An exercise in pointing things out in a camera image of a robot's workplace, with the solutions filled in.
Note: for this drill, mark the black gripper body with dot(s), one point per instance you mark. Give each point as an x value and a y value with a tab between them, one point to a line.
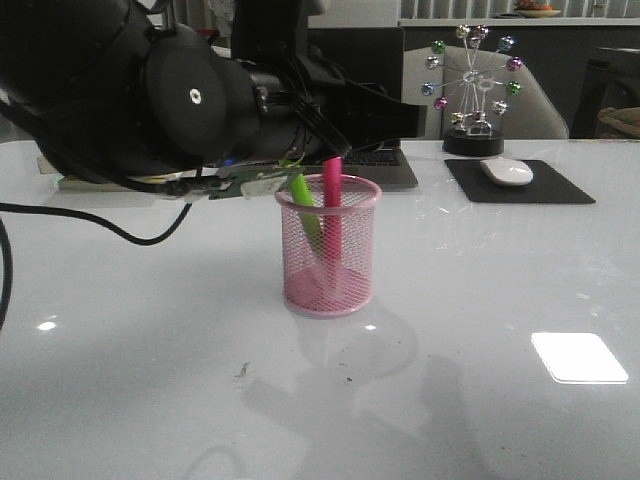
279	96

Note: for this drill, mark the pink highlighter pen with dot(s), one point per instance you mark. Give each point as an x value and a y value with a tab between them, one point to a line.
332	223

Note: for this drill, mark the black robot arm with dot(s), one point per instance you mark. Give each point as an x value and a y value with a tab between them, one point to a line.
109	97

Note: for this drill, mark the pink mesh pen holder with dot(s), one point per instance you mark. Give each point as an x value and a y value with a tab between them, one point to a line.
304	275

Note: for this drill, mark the grey open laptop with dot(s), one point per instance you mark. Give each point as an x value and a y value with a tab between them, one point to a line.
385	150

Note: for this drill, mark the grey right armchair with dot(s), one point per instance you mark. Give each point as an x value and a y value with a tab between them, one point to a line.
516	105

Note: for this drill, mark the ferris wheel desk ornament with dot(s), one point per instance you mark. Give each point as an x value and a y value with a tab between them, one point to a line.
475	92

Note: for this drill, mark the white computer mouse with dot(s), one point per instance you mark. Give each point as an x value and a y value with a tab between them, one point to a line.
507	172

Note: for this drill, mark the fruit bowl on counter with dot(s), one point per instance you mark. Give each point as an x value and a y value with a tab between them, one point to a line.
535	9

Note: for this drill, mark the black mouse pad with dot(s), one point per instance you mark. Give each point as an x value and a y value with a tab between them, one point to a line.
544	185

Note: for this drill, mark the brown cushion at right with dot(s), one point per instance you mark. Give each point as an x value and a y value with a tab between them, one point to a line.
623	120

